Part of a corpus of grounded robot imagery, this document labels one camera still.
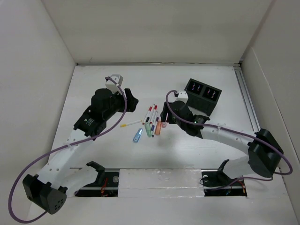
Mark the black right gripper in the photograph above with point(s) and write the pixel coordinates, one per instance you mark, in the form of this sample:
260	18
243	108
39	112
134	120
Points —
169	113

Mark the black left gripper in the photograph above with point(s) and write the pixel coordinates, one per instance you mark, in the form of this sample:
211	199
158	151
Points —
132	101

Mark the pink highlighter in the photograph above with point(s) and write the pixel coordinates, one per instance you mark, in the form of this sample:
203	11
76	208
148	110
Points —
164	123

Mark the orange highlighter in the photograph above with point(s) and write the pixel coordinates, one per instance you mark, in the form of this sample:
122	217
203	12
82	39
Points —
158	128

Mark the blue highlighter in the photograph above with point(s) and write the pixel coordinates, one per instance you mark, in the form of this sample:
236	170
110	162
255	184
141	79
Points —
138	135

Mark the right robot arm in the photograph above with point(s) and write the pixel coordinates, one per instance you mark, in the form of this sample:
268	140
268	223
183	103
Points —
262	152

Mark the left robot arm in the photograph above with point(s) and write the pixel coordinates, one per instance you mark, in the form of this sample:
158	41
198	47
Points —
51	186

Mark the black desk organizer box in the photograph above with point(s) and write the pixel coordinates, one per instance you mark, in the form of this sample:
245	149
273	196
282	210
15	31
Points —
201	96

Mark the red capped marker left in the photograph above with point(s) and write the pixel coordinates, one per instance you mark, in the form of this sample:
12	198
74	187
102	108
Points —
147	115

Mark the red capped marker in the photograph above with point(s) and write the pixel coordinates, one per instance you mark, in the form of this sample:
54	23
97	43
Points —
152	112
147	115

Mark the purple capped acrylic marker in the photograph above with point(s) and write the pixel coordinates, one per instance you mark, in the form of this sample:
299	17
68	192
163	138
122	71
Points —
154	127

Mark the red capped marker right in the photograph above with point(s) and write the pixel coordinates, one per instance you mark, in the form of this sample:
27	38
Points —
152	112

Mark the black capped white marker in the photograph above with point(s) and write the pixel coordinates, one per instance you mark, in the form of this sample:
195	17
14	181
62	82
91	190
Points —
151	113

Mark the yellow capped white marker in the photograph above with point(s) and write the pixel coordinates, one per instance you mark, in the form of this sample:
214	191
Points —
130	123

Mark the blue capped white marker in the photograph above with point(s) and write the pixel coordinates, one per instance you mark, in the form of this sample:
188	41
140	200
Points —
153	119

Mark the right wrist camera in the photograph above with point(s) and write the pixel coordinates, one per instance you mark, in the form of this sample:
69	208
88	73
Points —
181	95

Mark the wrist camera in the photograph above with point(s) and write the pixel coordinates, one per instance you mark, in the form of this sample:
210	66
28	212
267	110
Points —
181	95
112	83

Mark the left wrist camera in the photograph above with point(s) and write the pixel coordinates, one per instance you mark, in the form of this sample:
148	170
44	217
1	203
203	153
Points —
112	83

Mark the aluminium rail right side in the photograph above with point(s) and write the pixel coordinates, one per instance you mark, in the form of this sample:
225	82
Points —
246	97

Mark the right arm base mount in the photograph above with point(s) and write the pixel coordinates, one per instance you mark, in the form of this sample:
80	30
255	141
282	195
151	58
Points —
217	184

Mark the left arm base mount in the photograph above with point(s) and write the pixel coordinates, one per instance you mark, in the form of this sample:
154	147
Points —
106	183

